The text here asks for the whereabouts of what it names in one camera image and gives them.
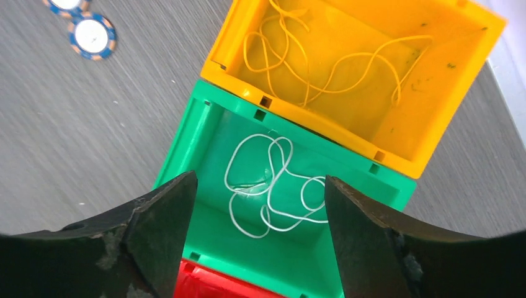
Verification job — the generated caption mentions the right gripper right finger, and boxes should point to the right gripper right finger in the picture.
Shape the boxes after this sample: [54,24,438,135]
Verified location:
[324,176,525,297]

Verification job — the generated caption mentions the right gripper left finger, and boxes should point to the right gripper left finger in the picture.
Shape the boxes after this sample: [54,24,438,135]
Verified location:
[1,171,198,297]

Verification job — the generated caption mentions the white wire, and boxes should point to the white wire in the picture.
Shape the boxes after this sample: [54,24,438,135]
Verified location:
[224,130,329,240]

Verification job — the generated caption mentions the yellow wire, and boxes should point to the yellow wire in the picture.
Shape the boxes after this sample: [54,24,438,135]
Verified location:
[243,0,433,109]

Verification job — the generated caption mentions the red plastic bin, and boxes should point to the red plastic bin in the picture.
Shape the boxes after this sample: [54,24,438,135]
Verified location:
[173,259,281,298]

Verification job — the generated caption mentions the green plastic bin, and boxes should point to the green plastic bin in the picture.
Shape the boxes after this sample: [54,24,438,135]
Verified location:
[155,80,416,297]

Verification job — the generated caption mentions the orange plastic bin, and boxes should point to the orange plastic bin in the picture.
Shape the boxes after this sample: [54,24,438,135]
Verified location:
[201,0,507,179]

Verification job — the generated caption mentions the poker chip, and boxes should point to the poker chip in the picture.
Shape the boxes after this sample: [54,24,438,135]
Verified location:
[42,0,92,19]
[68,12,117,61]

